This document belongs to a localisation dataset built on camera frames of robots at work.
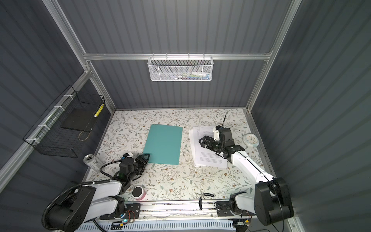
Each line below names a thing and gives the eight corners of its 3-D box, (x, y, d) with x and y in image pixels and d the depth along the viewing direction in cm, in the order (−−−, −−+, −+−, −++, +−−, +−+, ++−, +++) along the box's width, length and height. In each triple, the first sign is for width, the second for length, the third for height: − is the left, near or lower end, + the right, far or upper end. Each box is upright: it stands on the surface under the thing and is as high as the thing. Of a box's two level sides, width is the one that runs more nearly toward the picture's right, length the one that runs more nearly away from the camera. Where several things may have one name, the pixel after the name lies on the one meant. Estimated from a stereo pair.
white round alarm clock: (244, 147, 100) (246, 144, 97) (241, 136, 106) (242, 133, 103) (258, 147, 100) (260, 144, 97) (254, 136, 106) (256, 133, 103)
